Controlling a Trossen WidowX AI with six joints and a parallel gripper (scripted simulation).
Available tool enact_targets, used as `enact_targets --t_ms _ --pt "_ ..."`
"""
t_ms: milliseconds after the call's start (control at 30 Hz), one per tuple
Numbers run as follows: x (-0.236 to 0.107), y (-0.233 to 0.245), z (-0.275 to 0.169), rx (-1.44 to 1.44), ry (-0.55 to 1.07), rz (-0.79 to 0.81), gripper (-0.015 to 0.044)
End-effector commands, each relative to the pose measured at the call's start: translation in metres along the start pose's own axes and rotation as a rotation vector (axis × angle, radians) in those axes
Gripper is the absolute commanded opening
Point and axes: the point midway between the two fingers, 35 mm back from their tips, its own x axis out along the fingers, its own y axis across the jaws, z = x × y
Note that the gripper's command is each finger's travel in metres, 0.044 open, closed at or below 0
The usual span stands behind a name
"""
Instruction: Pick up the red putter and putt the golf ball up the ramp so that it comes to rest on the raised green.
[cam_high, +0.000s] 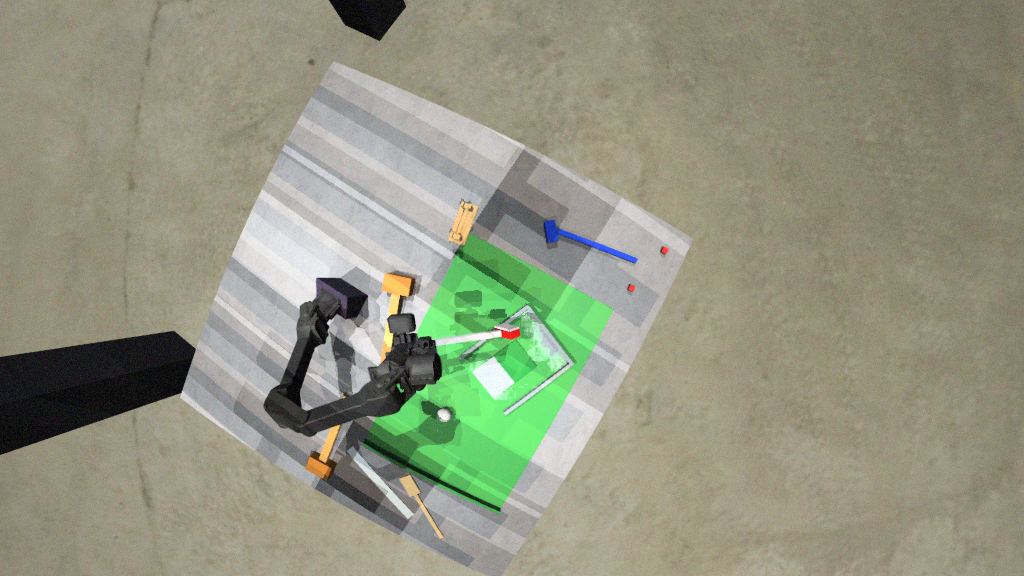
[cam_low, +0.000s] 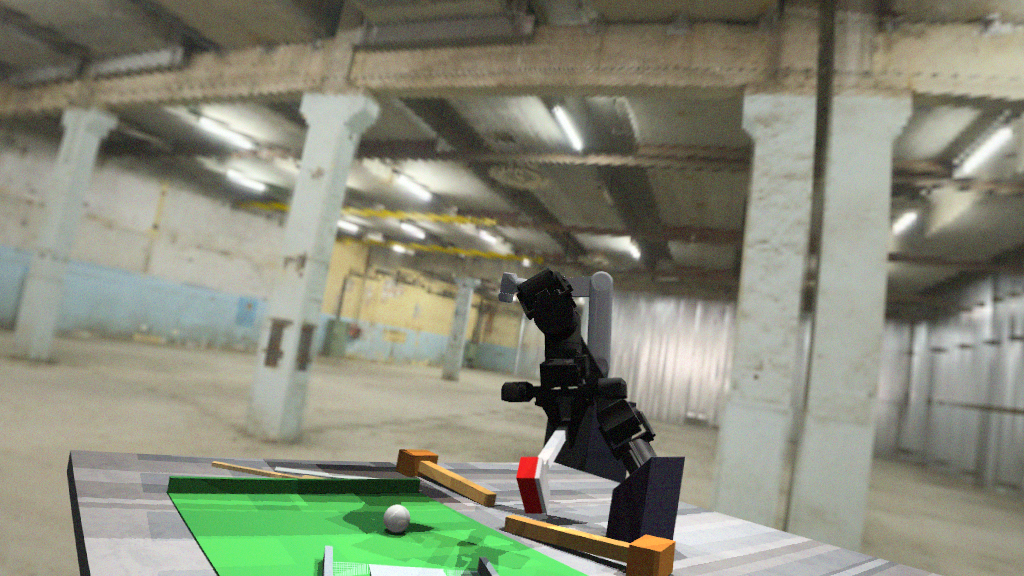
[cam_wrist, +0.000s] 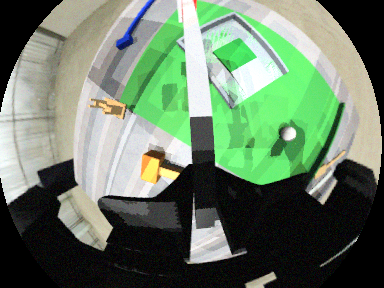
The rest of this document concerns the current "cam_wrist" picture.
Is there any green rectangular mat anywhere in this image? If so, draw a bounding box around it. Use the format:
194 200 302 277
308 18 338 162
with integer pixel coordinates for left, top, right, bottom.
120 0 339 185

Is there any white golf ball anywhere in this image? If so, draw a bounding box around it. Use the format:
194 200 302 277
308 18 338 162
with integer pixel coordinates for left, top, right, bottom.
281 125 296 141

